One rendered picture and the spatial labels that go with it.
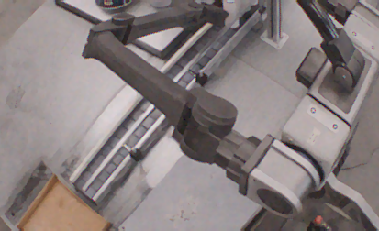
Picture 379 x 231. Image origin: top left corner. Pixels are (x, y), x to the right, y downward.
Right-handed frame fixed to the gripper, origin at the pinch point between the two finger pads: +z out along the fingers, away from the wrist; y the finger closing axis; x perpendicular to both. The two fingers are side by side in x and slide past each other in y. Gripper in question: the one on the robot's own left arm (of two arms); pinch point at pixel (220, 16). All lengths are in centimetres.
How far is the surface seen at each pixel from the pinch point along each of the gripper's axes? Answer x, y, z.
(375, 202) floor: 49, -99, 80
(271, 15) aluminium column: -9.5, -15.2, 3.1
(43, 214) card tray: 79, 11, -51
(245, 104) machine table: 22.5, -21.3, -4.3
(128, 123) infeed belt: 40.0, 3.0, -24.7
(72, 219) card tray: 74, 1, -46
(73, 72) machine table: 39, 37, -17
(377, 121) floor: 13, -75, 109
